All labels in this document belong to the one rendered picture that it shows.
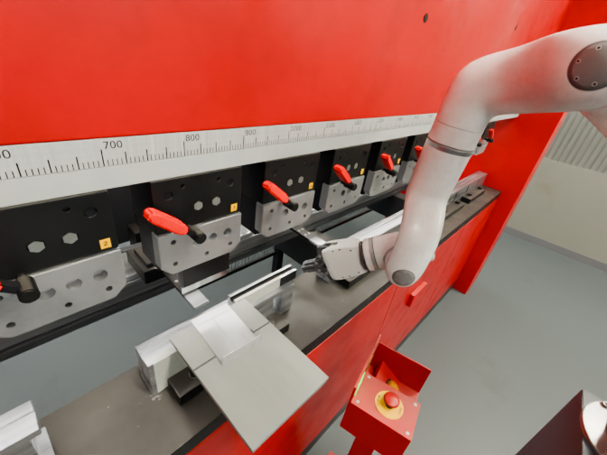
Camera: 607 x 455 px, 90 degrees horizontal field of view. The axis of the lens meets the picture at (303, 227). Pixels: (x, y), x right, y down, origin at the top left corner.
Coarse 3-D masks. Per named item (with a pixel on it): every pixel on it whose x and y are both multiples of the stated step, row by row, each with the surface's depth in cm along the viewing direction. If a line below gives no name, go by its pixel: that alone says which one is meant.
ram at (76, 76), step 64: (0, 0) 25; (64, 0) 28; (128, 0) 31; (192, 0) 35; (256, 0) 40; (320, 0) 47; (384, 0) 58; (448, 0) 74; (512, 0) 102; (0, 64) 27; (64, 64) 30; (128, 64) 33; (192, 64) 38; (256, 64) 44; (320, 64) 53; (384, 64) 67; (448, 64) 89; (0, 128) 28; (64, 128) 32; (128, 128) 36; (192, 128) 42; (0, 192) 30; (64, 192) 34
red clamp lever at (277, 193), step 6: (264, 186) 53; (270, 186) 52; (276, 186) 54; (270, 192) 53; (276, 192) 54; (282, 192) 55; (276, 198) 55; (282, 198) 56; (288, 204) 59; (294, 204) 59; (294, 210) 59
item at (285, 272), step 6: (282, 270) 83; (288, 270) 84; (294, 270) 83; (270, 276) 80; (276, 276) 81; (282, 276) 80; (288, 276) 82; (294, 276) 85; (258, 282) 77; (264, 282) 79; (282, 282) 81; (246, 288) 75; (252, 288) 76; (234, 294) 72; (240, 294) 74; (228, 300) 73
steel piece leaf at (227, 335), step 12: (228, 312) 67; (204, 324) 63; (216, 324) 64; (228, 324) 64; (240, 324) 65; (204, 336) 61; (216, 336) 61; (228, 336) 62; (240, 336) 62; (252, 336) 63; (216, 348) 59; (228, 348) 59; (240, 348) 58; (228, 360) 57
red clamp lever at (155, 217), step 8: (152, 208) 40; (144, 216) 40; (152, 216) 39; (160, 216) 40; (168, 216) 41; (160, 224) 40; (168, 224) 41; (176, 224) 42; (184, 224) 44; (176, 232) 42; (184, 232) 43; (192, 232) 45; (200, 232) 46; (200, 240) 46
